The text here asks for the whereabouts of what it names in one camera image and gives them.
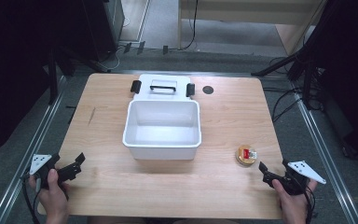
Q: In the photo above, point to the white plastic storage box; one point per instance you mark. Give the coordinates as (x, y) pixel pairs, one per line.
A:
(162, 129)

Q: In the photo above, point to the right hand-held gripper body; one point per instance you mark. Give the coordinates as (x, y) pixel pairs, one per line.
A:
(298, 174)

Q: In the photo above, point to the black stand post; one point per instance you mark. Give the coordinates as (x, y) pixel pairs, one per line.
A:
(53, 77)

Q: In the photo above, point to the person's left hand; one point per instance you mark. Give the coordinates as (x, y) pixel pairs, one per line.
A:
(54, 199)

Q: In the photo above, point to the metal floor rail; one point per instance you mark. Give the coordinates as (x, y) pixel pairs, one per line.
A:
(326, 155)
(28, 149)

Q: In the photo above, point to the dark cabinet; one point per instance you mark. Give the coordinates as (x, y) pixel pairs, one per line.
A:
(105, 28)

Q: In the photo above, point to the light wooden partition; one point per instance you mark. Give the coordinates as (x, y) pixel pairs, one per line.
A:
(245, 12)

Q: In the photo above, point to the person's right hand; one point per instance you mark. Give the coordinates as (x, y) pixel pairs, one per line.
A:
(290, 205)

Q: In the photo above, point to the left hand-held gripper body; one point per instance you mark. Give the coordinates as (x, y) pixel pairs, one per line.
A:
(40, 162)

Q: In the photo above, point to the black tripod stand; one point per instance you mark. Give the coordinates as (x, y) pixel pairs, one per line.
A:
(295, 59)

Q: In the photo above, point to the black round table grommet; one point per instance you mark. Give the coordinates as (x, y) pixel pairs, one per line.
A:
(208, 90)

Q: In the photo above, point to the black curtain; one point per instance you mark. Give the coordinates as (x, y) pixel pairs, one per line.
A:
(15, 62)
(351, 77)

